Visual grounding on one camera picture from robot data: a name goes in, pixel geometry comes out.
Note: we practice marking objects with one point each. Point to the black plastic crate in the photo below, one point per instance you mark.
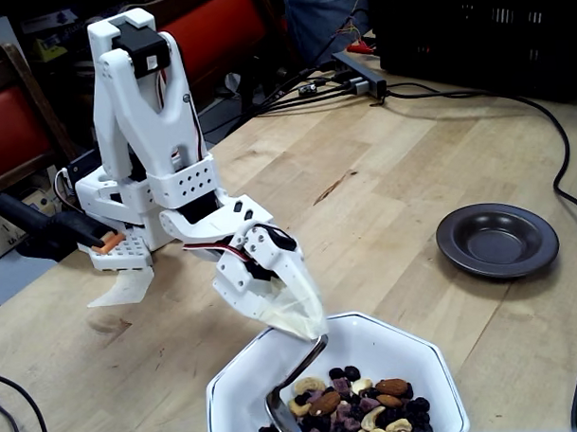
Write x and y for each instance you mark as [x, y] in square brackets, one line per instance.
[476, 39]

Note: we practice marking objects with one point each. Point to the beige masking tape wrap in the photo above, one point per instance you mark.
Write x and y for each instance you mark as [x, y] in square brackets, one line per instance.
[306, 322]

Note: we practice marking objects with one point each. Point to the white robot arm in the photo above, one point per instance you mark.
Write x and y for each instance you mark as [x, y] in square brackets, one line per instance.
[142, 112]

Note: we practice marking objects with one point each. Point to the white octagonal bowl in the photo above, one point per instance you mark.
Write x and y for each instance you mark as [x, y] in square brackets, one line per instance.
[378, 336]

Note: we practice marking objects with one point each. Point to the grey usb hub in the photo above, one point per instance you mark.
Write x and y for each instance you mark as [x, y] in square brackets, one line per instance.
[354, 67]

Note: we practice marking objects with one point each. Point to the black clamp orange tip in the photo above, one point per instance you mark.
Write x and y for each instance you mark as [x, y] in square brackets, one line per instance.
[56, 229]

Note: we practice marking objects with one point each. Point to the red alligator clip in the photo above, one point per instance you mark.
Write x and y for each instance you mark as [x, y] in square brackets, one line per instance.
[360, 46]

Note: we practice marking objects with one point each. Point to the small circuit board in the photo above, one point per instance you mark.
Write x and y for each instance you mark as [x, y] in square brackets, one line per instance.
[308, 89]

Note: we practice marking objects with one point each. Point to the brown plate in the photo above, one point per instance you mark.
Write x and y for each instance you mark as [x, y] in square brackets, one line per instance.
[498, 242]

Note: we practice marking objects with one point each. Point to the wooden chair red cushion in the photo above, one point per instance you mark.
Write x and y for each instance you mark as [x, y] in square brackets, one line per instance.
[225, 38]
[5, 126]

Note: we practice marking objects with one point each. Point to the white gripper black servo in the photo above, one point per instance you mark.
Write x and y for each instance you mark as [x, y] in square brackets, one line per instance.
[253, 279]

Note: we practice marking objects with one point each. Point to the blue denim fabric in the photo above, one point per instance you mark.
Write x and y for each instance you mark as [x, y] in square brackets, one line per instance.
[319, 20]

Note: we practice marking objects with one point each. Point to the white printed box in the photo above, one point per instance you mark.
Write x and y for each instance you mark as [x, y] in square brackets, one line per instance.
[2, 240]

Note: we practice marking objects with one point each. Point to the trail mix pile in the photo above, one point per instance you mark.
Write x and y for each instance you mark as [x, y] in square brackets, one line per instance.
[391, 388]

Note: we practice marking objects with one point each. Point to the bent metal spoon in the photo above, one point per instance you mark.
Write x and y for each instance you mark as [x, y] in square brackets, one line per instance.
[282, 417]

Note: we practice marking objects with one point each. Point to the yellow green packet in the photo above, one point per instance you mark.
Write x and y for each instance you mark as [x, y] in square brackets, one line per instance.
[48, 49]

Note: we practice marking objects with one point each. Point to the beige tape sheet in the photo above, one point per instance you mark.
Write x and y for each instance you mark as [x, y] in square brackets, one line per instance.
[125, 288]

